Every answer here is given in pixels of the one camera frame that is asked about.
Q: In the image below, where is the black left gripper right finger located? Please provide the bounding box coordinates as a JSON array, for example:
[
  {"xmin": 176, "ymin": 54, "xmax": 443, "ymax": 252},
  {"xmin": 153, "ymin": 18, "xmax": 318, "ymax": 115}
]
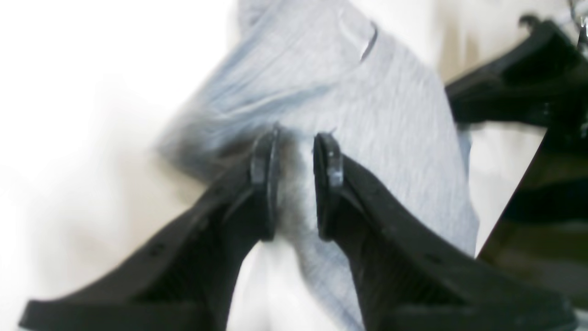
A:
[{"xmin": 313, "ymin": 133, "xmax": 578, "ymax": 331}]

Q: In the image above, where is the grey t-shirt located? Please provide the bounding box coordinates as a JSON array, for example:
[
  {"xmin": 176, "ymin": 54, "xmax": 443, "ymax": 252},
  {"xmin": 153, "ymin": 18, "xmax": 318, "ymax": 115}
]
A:
[{"xmin": 159, "ymin": 0, "xmax": 479, "ymax": 331}]

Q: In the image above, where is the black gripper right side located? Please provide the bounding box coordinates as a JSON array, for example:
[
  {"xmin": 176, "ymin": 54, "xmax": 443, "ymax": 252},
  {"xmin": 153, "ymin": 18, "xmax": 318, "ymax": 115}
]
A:
[{"xmin": 446, "ymin": 16, "xmax": 588, "ymax": 308}]

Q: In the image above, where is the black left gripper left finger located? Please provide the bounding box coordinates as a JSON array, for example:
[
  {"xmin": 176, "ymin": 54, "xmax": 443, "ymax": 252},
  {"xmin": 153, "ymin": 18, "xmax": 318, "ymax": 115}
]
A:
[{"xmin": 19, "ymin": 129, "xmax": 281, "ymax": 331}]

